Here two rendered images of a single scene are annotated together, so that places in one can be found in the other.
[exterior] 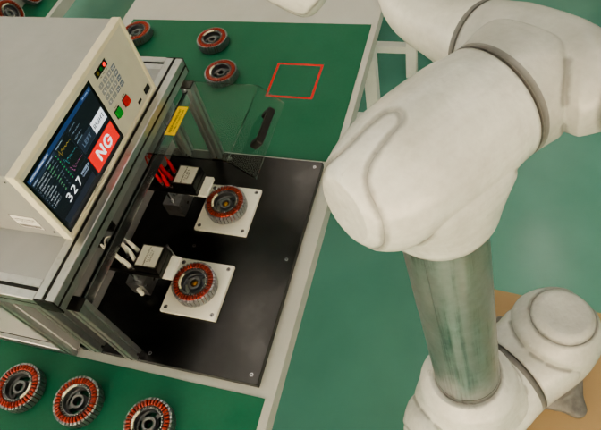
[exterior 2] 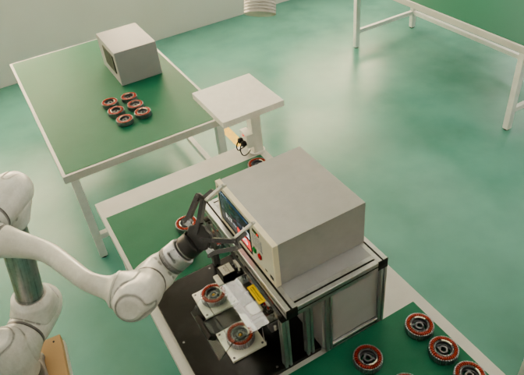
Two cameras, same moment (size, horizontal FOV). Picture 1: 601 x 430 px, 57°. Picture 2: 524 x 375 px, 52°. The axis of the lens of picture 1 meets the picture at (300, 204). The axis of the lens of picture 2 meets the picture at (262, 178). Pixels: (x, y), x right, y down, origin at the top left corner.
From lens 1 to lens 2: 2.08 m
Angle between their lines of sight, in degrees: 77
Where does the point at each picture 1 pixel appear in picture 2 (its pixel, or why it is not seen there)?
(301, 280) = (170, 344)
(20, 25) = (326, 214)
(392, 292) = not seen: outside the picture
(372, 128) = (10, 175)
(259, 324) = (170, 309)
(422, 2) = (30, 237)
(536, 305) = (10, 334)
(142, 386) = (202, 261)
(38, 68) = (276, 207)
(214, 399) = not seen: hidden behind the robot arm
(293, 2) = not seen: hidden behind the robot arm
